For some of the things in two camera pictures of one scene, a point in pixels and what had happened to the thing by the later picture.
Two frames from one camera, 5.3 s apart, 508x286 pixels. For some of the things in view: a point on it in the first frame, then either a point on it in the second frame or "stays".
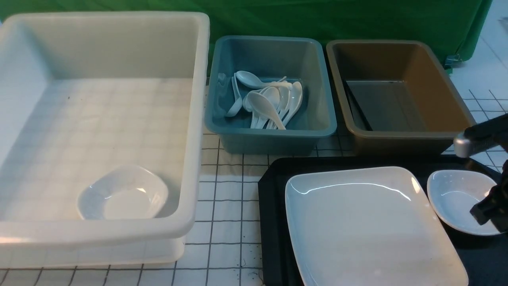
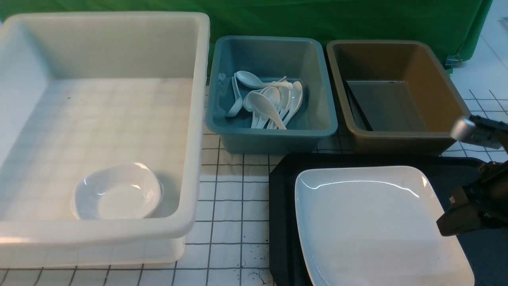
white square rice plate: (368, 226) stays
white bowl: (453, 194) to (123, 191)
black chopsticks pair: (359, 115) stays
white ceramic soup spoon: (261, 105) stays
